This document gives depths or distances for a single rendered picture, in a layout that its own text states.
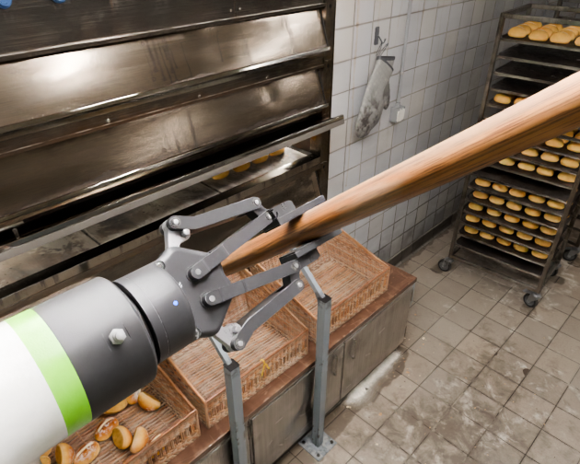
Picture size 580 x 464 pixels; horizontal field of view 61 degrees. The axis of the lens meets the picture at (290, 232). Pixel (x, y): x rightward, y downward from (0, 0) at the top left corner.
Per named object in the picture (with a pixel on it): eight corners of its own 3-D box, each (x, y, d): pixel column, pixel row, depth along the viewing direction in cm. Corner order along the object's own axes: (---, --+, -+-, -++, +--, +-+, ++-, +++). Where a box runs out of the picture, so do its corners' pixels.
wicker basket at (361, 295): (246, 297, 251) (243, 253, 236) (319, 252, 285) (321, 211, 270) (317, 347, 222) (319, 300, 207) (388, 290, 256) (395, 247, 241)
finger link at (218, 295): (203, 291, 41) (208, 307, 41) (302, 257, 48) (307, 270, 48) (184, 298, 44) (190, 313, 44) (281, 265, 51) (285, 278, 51)
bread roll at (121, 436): (118, 455, 175) (132, 453, 179) (126, 439, 174) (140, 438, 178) (108, 435, 181) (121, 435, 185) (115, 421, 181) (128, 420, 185)
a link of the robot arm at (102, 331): (108, 425, 31) (39, 297, 31) (71, 418, 40) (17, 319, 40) (186, 372, 35) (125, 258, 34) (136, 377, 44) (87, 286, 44)
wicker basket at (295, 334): (141, 362, 215) (130, 315, 200) (240, 302, 248) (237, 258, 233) (208, 432, 186) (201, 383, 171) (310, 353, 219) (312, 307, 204)
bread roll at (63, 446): (58, 437, 175) (74, 436, 178) (52, 452, 176) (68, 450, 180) (63, 458, 168) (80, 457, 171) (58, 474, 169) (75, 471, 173)
